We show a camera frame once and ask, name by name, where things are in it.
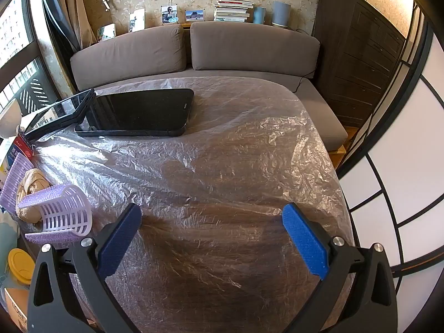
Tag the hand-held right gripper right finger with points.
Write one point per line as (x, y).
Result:
(305, 239)

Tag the window with dark frame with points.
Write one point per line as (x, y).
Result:
(17, 59)

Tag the beige curtain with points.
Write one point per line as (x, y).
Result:
(79, 7)

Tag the yellow lidded jar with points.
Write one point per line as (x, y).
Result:
(20, 263)

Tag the tall photo card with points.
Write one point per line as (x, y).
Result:
(137, 20)

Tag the white panel sliding door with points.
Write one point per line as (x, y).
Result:
(399, 180)

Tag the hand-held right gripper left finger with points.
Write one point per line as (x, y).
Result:
(118, 239)

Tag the stack of books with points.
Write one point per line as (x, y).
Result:
(232, 10)

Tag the blue cylinder canister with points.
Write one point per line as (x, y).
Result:
(259, 15)

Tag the small black tablet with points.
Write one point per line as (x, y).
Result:
(59, 111)

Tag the white wall hook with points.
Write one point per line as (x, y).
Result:
(106, 3)

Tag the grey cylinder speaker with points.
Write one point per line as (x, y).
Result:
(281, 14)

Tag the white carton with red label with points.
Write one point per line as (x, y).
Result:
(21, 145)

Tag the beige crumpled cloth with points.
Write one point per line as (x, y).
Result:
(31, 184)

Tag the dark wooden cabinet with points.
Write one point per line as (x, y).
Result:
(357, 59)

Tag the clear plastic table cover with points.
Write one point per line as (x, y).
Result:
(208, 166)

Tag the framed photo print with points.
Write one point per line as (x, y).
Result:
(106, 33)

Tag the portrait photo print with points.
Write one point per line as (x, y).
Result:
(170, 14)

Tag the grey sofa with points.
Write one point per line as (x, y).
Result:
(322, 111)

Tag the large black tablet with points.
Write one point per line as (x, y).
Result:
(138, 111)

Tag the cardboard box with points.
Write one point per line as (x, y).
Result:
(15, 305)

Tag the landscape photo print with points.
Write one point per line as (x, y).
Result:
(194, 15)

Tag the white cup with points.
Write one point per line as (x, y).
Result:
(8, 118)

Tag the purple mesh hair roller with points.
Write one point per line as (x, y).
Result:
(66, 215)
(17, 177)

